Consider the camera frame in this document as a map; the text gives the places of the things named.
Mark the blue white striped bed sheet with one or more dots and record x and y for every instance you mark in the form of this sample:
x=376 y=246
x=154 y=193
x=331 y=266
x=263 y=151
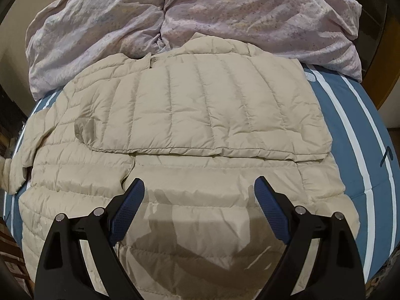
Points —
x=353 y=162

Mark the dark furniture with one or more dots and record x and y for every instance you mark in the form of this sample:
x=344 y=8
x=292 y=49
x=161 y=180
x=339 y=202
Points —
x=12 y=115

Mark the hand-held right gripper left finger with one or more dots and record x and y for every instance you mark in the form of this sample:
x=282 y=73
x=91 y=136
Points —
x=129 y=206

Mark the beige puffer jacket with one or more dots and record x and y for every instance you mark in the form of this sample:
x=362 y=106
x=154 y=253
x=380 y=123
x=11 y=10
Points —
x=203 y=115

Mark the pink patterned duvet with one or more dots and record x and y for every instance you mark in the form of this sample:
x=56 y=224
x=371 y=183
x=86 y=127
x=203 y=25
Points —
x=250 y=12

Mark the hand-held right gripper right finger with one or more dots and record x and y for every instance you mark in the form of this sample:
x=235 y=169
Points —
x=270 y=209

